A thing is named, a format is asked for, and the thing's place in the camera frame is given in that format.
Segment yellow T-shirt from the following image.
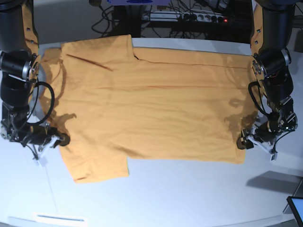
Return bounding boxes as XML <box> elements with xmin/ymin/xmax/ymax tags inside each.
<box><xmin>41</xmin><ymin>35</ymin><xmax>258</xmax><ymax>183</ymax></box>

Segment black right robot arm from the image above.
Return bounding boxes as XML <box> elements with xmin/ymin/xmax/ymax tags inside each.
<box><xmin>0</xmin><ymin>0</ymin><xmax>70</xmax><ymax>167</ymax></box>

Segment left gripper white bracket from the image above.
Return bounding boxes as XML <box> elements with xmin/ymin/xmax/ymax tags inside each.
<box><xmin>236</xmin><ymin>126</ymin><xmax>278</xmax><ymax>161</ymax></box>

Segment white power strip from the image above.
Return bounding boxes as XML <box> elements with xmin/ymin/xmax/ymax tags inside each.
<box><xmin>142</xmin><ymin>11</ymin><xmax>229</xmax><ymax>24</ymax></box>

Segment tangled black cables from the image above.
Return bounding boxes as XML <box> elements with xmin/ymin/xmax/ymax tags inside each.
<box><xmin>91</xmin><ymin>0</ymin><xmax>251</xmax><ymax>40</ymax></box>

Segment white flat strip on table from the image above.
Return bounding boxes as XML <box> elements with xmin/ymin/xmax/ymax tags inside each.
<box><xmin>33</xmin><ymin>212</ymin><xmax>87</xmax><ymax>222</ymax></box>

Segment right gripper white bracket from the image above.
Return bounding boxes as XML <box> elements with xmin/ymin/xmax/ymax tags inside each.
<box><xmin>32</xmin><ymin>133</ymin><xmax>71</xmax><ymax>167</ymax></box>

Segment tablet screen with stand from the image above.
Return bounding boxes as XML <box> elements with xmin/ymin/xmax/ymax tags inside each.
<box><xmin>283</xmin><ymin>178</ymin><xmax>303</xmax><ymax>227</ymax></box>

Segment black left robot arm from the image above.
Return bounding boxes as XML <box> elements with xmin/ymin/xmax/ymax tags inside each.
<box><xmin>237</xmin><ymin>0</ymin><xmax>297</xmax><ymax>160</ymax></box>

